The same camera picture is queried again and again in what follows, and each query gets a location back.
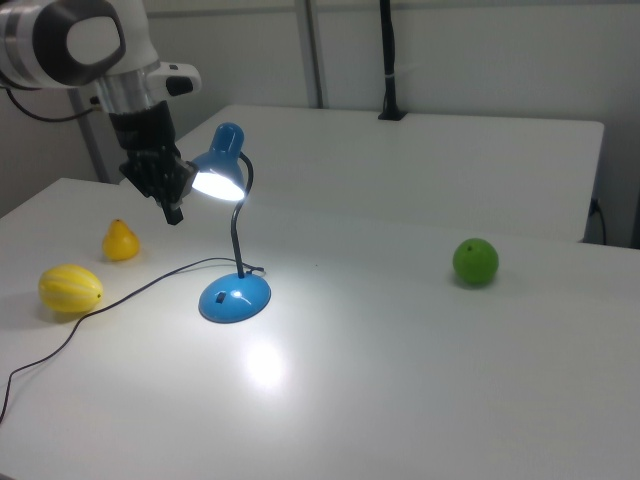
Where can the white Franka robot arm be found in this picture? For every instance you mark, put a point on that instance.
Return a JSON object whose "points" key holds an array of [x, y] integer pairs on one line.
{"points": [[130, 30]]}

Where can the black clamped camera pole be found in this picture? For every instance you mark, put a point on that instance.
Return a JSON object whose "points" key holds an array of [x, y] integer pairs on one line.
{"points": [[389, 50]]}

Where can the blue gooseneck desk lamp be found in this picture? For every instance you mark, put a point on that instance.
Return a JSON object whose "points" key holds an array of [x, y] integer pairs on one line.
{"points": [[235, 295]]}

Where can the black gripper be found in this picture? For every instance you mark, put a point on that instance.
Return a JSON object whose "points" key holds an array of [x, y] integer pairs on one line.
{"points": [[147, 150]]}

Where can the green toy apple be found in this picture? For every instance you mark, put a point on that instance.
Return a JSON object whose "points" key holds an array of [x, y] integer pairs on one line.
{"points": [[475, 262]]}

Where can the grey partition frame post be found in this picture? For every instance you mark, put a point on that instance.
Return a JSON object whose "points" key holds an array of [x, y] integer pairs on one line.
{"points": [[92, 150], [315, 50]]}

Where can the yellow striped toy melon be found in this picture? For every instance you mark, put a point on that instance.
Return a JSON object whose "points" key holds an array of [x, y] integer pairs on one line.
{"points": [[70, 289]]}

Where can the yellow toy pear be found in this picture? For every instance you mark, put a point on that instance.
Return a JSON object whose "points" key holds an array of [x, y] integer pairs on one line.
{"points": [[120, 242]]}

